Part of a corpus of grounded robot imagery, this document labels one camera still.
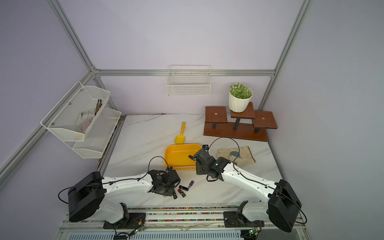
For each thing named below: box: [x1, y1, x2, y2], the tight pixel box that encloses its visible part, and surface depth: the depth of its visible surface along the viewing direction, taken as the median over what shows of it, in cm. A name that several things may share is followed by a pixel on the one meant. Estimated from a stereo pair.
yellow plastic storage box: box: [164, 144, 202, 170], surface depth 100 cm
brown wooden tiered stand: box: [203, 102, 278, 142], surface depth 103 cm
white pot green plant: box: [228, 83, 254, 113], surface depth 85 cm
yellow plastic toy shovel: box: [174, 121, 186, 144], surface depth 110 cm
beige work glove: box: [216, 146, 256, 168], surface depth 100 cm
